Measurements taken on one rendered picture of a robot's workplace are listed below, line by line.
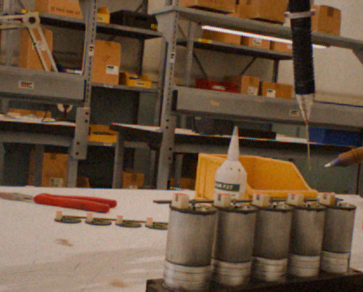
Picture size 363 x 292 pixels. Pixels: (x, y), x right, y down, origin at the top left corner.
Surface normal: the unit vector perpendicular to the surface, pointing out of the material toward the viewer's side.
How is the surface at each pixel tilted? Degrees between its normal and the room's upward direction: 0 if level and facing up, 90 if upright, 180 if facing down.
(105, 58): 88
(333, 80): 90
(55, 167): 90
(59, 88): 90
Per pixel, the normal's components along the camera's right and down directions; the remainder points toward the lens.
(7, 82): 0.46, 0.10
